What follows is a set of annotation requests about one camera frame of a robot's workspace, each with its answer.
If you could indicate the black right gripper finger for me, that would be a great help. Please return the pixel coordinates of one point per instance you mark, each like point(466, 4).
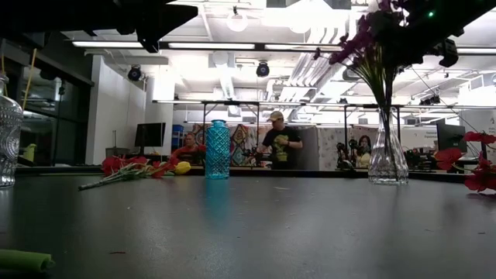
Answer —
point(395, 42)
point(448, 52)

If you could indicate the purple artificial flower bunch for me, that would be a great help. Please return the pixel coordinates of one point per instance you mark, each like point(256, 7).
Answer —
point(381, 85)

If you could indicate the red artificial flower bunch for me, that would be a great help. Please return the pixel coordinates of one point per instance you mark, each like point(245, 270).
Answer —
point(447, 157)
point(112, 164)

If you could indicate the green flower stem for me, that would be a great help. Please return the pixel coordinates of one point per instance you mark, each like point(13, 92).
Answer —
point(23, 261)

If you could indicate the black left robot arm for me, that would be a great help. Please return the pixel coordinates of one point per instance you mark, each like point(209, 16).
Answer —
point(58, 15)

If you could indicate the black background robot arm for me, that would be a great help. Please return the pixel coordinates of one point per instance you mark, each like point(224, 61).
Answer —
point(345, 155)

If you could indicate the black monitor on arm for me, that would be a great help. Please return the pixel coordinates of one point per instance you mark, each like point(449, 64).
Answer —
point(451, 137)

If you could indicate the clear conical glass vase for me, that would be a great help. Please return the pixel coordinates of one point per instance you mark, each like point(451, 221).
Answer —
point(387, 170)

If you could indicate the blue glass vase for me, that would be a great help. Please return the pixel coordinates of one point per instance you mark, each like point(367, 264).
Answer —
point(217, 155)

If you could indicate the clear round glass vase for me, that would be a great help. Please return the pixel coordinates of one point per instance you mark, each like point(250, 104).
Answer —
point(9, 147)

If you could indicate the overhead LED light bar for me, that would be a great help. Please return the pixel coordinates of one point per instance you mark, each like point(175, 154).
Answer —
point(209, 45)

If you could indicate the black ceiling spot lamp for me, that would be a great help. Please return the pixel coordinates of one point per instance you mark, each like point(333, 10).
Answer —
point(262, 69)
point(134, 73)

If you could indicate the background robot station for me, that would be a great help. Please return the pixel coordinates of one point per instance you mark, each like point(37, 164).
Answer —
point(420, 160)

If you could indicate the blue storage bins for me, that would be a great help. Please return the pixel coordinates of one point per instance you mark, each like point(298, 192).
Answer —
point(178, 131)

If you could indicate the black background monitor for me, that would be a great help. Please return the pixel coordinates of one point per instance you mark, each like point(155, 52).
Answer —
point(150, 135)

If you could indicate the person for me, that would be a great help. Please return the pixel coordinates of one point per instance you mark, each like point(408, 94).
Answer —
point(364, 155)
point(188, 151)
point(281, 143)

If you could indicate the colourful patterned quilt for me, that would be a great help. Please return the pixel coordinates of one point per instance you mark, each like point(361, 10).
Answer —
point(240, 143)

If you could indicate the yellow green bottle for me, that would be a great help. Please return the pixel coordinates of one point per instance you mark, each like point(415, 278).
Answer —
point(30, 153)

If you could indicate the black background rig frame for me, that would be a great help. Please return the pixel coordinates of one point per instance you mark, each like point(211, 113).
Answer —
point(232, 103)

